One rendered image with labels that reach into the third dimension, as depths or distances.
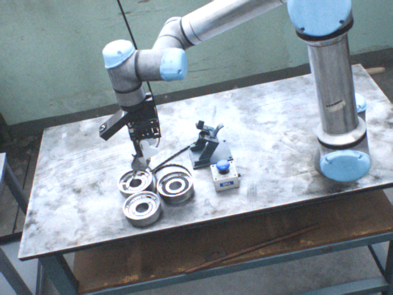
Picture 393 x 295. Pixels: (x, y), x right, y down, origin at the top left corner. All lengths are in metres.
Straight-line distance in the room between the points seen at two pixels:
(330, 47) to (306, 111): 0.65
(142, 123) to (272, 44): 1.92
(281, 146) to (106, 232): 0.59
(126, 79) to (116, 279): 0.70
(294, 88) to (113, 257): 0.86
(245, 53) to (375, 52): 0.86
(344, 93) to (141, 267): 0.87
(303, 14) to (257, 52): 2.11
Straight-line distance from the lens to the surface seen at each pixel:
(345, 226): 1.62
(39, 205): 1.55
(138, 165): 1.36
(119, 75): 1.16
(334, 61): 1.04
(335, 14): 0.96
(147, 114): 1.24
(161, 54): 1.12
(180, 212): 1.36
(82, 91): 3.11
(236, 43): 3.00
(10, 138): 3.34
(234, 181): 1.38
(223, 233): 1.61
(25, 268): 2.23
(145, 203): 1.38
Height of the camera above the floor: 1.79
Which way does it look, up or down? 40 degrees down
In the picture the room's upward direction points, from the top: 12 degrees counter-clockwise
